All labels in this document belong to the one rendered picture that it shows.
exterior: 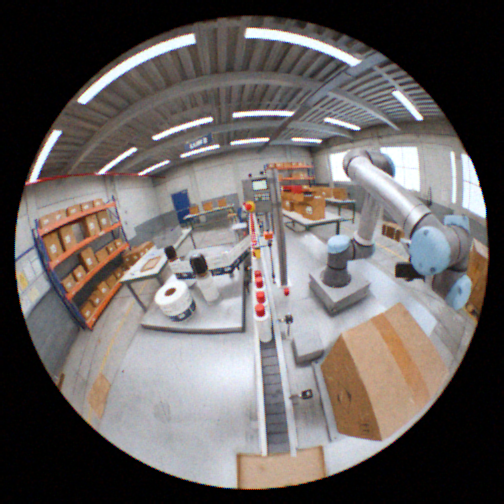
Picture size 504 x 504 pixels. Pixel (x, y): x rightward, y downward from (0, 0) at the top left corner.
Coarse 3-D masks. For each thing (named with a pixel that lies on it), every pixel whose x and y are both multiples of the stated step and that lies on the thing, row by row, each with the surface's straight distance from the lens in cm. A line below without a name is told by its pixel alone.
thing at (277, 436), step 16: (272, 320) 67; (272, 336) 63; (272, 352) 60; (272, 368) 57; (272, 384) 56; (272, 400) 55; (272, 416) 55; (272, 432) 56; (288, 432) 56; (272, 448) 57; (288, 448) 57
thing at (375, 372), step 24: (384, 312) 46; (408, 312) 51; (360, 336) 38; (384, 336) 41; (408, 336) 46; (336, 360) 44; (360, 360) 36; (384, 360) 39; (408, 360) 43; (432, 360) 48; (336, 384) 49; (360, 384) 36; (384, 384) 37; (408, 384) 41; (432, 384) 47; (336, 408) 56; (360, 408) 40; (384, 408) 37; (408, 408) 41; (360, 432) 45; (384, 432) 38
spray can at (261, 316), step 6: (258, 306) 46; (264, 306) 46; (258, 312) 46; (264, 312) 47; (258, 318) 48; (264, 318) 48; (258, 324) 50; (264, 324) 50; (258, 330) 55; (264, 330) 53; (270, 330) 56; (264, 336) 57; (270, 336) 59
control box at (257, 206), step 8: (256, 176) 72; (264, 176) 69; (248, 184) 74; (248, 192) 75; (256, 192) 72; (264, 192) 70; (248, 200) 76; (256, 208) 74; (264, 208) 72; (272, 208) 70
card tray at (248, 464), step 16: (320, 448) 64; (240, 464) 66; (256, 464) 65; (272, 464) 64; (288, 464) 65; (304, 464) 65; (320, 464) 67; (240, 480) 69; (256, 480) 68; (272, 480) 68; (288, 480) 68; (304, 480) 69
